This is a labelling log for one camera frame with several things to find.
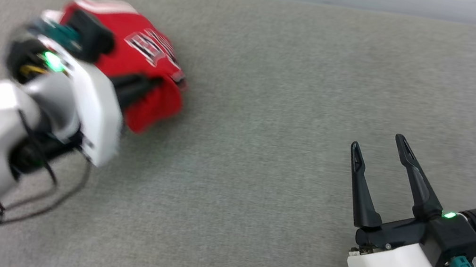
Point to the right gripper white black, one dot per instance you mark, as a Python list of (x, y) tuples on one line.
[(389, 265)]

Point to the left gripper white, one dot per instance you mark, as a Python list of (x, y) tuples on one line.
[(95, 101)]

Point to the red white sports garment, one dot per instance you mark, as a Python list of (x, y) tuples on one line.
[(143, 66)]

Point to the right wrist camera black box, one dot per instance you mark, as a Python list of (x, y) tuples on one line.
[(450, 239)]

